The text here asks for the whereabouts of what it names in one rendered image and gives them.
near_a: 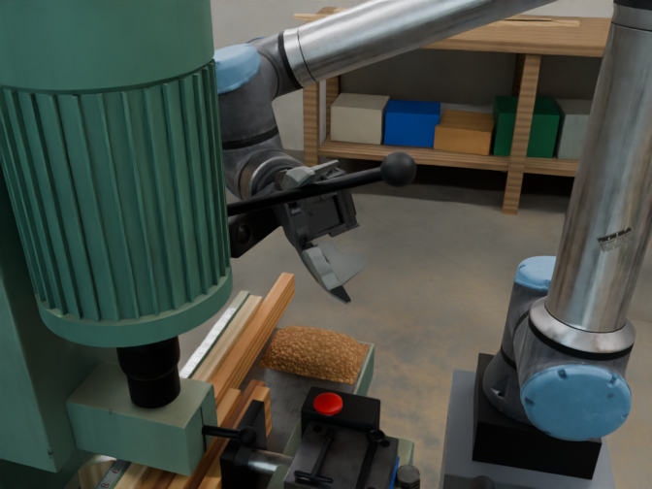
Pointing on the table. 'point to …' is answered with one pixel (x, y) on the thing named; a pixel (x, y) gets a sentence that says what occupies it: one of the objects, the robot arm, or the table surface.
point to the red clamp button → (328, 404)
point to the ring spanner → (369, 457)
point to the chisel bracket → (142, 421)
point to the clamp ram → (244, 472)
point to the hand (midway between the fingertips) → (325, 244)
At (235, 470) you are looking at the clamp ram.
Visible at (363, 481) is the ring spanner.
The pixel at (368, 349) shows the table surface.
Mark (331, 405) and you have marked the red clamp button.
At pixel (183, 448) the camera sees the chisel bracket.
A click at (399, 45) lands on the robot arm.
